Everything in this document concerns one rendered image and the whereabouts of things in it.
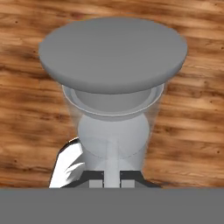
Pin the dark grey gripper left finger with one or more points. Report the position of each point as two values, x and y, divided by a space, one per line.
94 178

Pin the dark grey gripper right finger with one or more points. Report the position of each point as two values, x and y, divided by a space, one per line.
129 178

